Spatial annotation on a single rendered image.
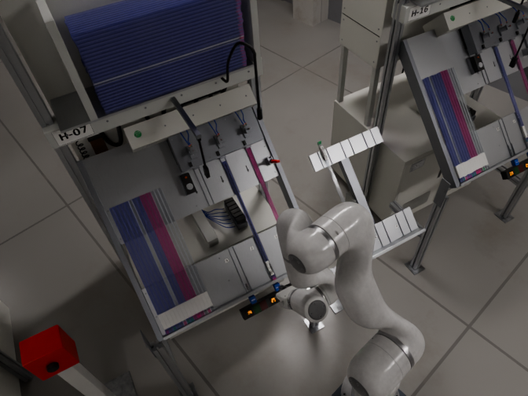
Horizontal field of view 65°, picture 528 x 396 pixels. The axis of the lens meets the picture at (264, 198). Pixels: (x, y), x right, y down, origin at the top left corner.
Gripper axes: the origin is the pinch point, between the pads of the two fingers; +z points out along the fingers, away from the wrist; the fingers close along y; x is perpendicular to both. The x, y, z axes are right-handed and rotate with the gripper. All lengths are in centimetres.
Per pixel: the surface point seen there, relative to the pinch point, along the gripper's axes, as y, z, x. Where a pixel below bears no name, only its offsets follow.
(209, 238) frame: -13.4, 37.0, 25.0
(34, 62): -46, -6, 105
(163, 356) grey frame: -50, 19, -8
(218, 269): -18.7, 8.3, 16.4
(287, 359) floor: 1, 55, -52
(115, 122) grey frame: -32, -3, 79
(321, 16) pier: 217, 254, 163
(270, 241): 5.0, 8.3, 17.4
